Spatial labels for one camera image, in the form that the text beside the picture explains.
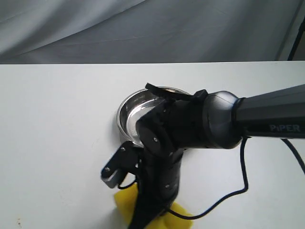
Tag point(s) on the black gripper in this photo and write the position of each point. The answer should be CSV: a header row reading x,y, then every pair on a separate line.
x,y
152,202

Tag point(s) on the yellow sponge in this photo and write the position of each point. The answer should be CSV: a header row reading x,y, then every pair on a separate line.
x,y
125,201

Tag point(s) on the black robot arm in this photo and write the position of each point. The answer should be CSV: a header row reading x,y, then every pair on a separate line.
x,y
204,120

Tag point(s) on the round stainless steel dish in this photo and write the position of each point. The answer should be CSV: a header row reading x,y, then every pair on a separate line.
x,y
131,110

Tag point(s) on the grey backdrop cloth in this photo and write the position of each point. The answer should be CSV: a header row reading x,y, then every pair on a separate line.
x,y
145,31

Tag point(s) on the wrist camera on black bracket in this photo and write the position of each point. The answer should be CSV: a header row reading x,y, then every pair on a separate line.
x,y
125,160

